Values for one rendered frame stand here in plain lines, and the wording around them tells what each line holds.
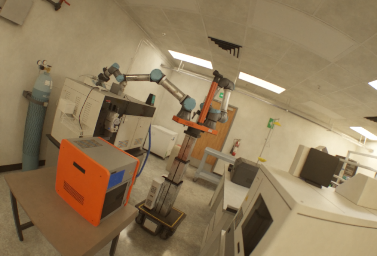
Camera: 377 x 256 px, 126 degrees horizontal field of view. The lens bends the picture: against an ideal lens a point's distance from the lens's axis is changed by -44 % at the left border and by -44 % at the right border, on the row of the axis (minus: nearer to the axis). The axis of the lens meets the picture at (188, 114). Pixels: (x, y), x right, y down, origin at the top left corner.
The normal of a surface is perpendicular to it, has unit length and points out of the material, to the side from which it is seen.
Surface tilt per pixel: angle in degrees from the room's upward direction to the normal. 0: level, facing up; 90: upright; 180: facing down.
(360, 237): 90
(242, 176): 90
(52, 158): 90
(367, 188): 90
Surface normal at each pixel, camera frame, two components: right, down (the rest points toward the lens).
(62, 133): -0.21, -0.06
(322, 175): -0.56, -0.20
